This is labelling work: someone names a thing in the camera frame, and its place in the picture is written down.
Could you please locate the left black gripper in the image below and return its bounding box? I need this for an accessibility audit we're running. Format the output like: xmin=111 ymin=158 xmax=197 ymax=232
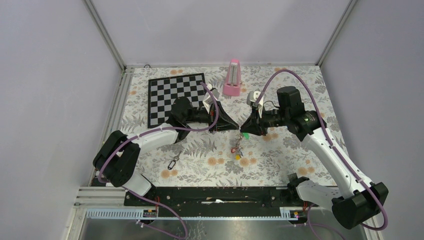
xmin=183 ymin=101 xmax=239 ymax=134

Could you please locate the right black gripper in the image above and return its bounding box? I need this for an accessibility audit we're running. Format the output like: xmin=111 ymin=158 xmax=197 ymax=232
xmin=240 ymin=104 xmax=290 ymax=137

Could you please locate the keyring with coloured key tags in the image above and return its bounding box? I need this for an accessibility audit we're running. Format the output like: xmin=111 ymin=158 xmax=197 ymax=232
xmin=230 ymin=132 xmax=244 ymax=161

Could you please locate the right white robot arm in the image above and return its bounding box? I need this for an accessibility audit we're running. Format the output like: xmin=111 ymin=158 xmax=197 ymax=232
xmin=240 ymin=86 xmax=389 ymax=230

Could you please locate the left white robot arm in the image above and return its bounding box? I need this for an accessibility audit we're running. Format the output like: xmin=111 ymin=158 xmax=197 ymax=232
xmin=93 ymin=97 xmax=239 ymax=206

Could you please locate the pink metronome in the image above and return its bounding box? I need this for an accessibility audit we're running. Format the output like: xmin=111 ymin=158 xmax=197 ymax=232
xmin=222 ymin=58 xmax=241 ymax=97

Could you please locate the floral table mat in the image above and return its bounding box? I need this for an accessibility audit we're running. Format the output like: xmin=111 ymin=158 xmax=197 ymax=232
xmin=120 ymin=66 xmax=346 ymax=187

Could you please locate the black carabiner key clip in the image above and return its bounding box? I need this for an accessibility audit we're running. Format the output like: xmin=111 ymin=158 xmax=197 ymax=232
xmin=167 ymin=152 xmax=181 ymax=171

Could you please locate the black white chessboard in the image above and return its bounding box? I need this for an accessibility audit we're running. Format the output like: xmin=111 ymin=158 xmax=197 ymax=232
xmin=147 ymin=73 xmax=206 ymax=129

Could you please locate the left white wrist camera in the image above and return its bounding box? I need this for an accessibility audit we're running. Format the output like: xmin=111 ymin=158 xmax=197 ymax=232
xmin=202 ymin=87 xmax=220 ymax=113

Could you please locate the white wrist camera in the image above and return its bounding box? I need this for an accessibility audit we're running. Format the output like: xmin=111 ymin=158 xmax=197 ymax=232
xmin=246 ymin=91 xmax=264 ymax=118
xmin=202 ymin=87 xmax=220 ymax=113

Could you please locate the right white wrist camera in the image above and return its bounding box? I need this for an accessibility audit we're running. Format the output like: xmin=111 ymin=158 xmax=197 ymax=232
xmin=246 ymin=91 xmax=264 ymax=118

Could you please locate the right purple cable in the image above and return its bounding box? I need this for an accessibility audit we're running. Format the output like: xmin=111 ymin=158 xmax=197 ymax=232
xmin=256 ymin=69 xmax=389 ymax=240

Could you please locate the purple cable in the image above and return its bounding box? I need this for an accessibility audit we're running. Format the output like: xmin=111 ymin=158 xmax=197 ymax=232
xmin=97 ymin=82 xmax=220 ymax=240
xmin=256 ymin=69 xmax=389 ymax=240

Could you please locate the grey slotted cable duct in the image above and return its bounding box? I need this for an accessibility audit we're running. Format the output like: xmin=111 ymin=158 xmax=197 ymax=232
xmin=85 ymin=207 xmax=299 ymax=221

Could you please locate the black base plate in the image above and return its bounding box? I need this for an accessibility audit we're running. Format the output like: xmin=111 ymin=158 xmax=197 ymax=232
xmin=123 ymin=186 xmax=311 ymax=217

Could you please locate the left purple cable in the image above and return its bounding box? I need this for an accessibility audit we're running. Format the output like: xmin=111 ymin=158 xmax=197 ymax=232
xmin=97 ymin=82 xmax=220 ymax=240

